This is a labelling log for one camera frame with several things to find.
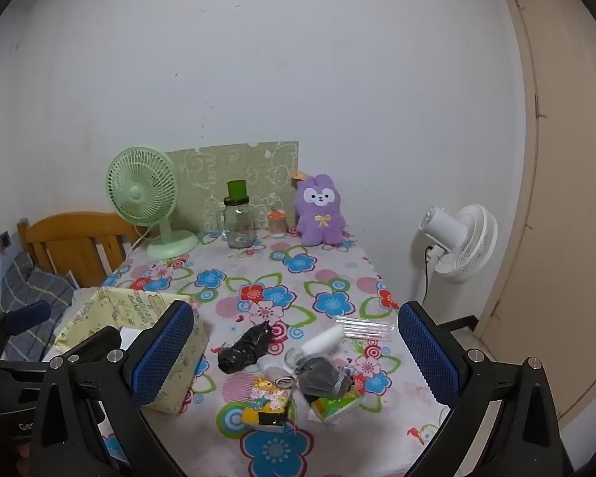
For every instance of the green tissue pack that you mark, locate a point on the green tissue pack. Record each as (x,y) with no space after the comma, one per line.
(335,407)

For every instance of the dark grey cloth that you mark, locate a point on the dark grey cloth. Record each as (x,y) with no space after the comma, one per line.
(320,375)

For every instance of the green printed wall board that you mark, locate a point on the green printed wall board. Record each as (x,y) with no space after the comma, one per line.
(218,164)

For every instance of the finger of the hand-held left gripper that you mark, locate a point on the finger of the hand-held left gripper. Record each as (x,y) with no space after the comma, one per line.
(97,342)
(30,314)

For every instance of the yellow tissue pack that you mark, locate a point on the yellow tissue pack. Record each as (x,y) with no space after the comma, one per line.
(265,405)

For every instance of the purple plush bunny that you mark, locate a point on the purple plush bunny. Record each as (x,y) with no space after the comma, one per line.
(319,218)

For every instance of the glass mug jar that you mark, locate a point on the glass mug jar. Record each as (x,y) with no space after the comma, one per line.
(237,226)

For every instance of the small jar with orange lid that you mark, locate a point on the small jar with orange lid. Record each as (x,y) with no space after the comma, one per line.
(277,223)

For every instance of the white roll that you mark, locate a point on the white roll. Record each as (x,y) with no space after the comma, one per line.
(320,342)

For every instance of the clear straw packet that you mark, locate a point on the clear straw packet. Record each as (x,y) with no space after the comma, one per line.
(365,328)

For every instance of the beige door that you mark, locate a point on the beige door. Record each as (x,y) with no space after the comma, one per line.
(561,208)

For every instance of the black plastic bag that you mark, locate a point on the black plastic bag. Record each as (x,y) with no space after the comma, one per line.
(243,350)

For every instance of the green plastic cup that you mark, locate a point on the green plastic cup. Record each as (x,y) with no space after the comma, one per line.
(237,190)

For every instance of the wooden chair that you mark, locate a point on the wooden chair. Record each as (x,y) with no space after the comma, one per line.
(74,238)

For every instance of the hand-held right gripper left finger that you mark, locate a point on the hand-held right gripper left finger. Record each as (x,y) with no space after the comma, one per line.
(164,353)

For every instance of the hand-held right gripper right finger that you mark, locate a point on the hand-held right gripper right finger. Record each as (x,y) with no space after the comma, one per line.
(427,353)

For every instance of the white standing fan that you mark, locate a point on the white standing fan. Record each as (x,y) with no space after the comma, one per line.
(447,231)

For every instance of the plaid blanket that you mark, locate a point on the plaid blanket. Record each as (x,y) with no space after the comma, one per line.
(35,283)

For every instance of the green desk fan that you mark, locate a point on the green desk fan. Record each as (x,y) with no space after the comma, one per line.
(139,189)

